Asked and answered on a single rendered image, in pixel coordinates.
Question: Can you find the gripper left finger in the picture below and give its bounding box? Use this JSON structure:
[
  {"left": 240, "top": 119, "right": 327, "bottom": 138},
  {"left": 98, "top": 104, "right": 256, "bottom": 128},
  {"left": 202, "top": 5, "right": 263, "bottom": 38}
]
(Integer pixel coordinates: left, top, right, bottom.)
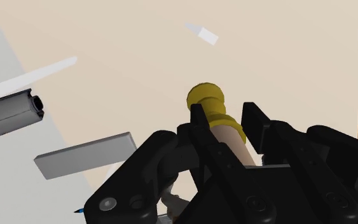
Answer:
[{"left": 84, "top": 104, "right": 276, "bottom": 224}]

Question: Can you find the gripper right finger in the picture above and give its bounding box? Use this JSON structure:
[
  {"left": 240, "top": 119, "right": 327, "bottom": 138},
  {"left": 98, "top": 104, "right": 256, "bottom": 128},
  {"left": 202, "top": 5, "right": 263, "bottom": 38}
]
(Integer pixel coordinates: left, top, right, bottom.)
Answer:
[{"left": 241, "top": 101, "right": 358, "bottom": 224}]

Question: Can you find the grey flat rectangular slab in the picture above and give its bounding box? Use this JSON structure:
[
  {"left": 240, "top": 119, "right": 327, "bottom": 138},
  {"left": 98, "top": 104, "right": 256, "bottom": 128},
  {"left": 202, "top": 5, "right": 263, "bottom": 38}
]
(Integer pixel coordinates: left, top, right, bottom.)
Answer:
[{"left": 33, "top": 131, "right": 138, "bottom": 181}]

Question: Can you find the grey hollow tube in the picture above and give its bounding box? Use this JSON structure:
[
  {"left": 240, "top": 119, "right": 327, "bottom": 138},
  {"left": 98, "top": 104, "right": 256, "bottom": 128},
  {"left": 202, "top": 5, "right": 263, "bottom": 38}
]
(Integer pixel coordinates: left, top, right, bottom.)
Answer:
[{"left": 0, "top": 88, "right": 45, "bottom": 144}]

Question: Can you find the long white stick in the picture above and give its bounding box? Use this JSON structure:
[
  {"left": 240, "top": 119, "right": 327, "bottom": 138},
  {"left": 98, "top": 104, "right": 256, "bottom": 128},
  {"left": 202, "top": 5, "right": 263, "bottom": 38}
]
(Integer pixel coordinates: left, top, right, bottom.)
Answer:
[{"left": 0, "top": 56, "right": 78, "bottom": 105}]

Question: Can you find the small white block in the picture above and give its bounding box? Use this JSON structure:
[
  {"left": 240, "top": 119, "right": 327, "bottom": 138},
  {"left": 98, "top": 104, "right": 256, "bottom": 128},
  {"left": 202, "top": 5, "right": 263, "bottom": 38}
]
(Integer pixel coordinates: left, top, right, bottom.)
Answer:
[{"left": 184, "top": 22, "right": 219, "bottom": 46}]

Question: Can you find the beige rolling pin yellow handle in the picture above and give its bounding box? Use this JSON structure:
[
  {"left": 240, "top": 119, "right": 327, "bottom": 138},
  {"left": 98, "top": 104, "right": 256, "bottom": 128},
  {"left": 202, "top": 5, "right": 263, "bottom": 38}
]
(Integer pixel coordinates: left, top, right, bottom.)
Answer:
[{"left": 186, "top": 81, "right": 261, "bottom": 167}]

